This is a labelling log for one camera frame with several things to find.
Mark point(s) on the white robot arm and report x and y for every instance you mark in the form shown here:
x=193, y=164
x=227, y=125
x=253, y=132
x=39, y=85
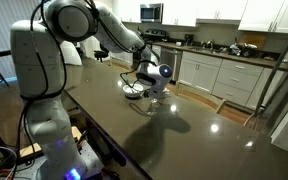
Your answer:
x=40, y=70

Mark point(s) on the white upper cabinets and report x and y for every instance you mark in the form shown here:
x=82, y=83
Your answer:
x=250, y=15

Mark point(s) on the stainless steel dishwasher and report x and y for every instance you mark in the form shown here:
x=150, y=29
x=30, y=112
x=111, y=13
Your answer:
x=172, y=57

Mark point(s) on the kitchen faucet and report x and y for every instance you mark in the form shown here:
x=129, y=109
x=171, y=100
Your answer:
x=208, y=45

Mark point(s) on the wooden chair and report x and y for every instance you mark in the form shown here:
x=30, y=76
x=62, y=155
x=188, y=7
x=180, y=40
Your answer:
x=193, y=94

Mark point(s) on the stainless steel microwave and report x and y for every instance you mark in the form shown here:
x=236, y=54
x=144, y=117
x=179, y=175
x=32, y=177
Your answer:
x=151, y=12

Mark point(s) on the white base cabinets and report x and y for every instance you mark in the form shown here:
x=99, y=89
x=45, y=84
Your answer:
x=238, y=82

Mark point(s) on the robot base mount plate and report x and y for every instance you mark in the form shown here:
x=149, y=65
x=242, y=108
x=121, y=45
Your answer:
x=63, y=164

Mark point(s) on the coffee maker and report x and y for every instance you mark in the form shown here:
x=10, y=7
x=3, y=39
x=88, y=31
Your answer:
x=189, y=39

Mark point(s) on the white bowl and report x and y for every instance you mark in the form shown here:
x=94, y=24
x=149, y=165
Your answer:
x=133, y=92

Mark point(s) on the black stove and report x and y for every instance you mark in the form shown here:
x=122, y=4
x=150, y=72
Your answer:
x=156, y=35

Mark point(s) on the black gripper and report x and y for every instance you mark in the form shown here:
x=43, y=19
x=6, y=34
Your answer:
x=150, y=93

